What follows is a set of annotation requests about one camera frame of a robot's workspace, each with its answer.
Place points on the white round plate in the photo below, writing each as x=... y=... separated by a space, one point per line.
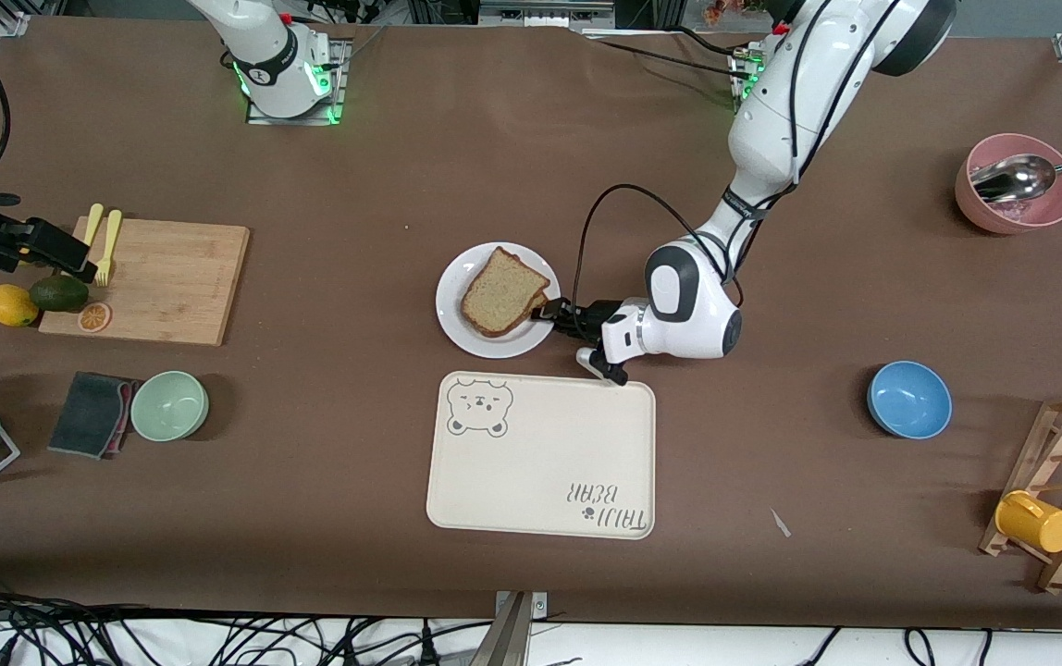
x=457 y=319

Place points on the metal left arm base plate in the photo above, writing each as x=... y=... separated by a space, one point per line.
x=742 y=63

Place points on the blue bowl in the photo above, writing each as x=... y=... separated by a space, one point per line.
x=908 y=400

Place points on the metal spoon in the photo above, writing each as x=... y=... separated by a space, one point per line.
x=1012 y=178

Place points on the grey metal box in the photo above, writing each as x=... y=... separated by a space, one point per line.
x=545 y=13

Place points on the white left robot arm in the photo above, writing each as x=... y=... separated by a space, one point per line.
x=771 y=120

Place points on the pale green bowl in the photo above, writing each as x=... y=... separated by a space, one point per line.
x=168 y=407

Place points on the plain bread slice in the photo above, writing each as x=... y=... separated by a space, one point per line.
x=499 y=291

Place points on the yellow plastic knife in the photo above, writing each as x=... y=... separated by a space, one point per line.
x=90 y=220

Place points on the pink bowl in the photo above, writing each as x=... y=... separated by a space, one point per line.
x=1031 y=217

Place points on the orange slice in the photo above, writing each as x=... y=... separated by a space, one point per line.
x=94 y=318

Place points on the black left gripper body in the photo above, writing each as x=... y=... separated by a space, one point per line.
x=589 y=317

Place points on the yellow mug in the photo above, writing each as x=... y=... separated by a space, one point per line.
x=1035 y=523

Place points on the dark grey folded cloth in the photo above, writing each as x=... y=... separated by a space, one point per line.
x=87 y=414

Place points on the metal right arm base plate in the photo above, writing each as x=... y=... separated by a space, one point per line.
x=339 y=69

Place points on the yellow plastic fork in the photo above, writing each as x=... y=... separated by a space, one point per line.
x=110 y=236

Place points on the metal stand bracket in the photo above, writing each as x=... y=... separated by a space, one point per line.
x=517 y=610

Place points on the small white paper scrap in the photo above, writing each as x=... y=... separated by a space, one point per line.
x=780 y=523

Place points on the cream bear print tray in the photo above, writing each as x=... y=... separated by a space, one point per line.
x=540 y=462

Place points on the wooden cutting board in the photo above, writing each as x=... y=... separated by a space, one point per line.
x=152 y=287

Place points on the green avocado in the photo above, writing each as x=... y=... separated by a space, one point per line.
x=59 y=294

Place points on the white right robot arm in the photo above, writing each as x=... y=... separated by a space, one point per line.
x=272 y=55

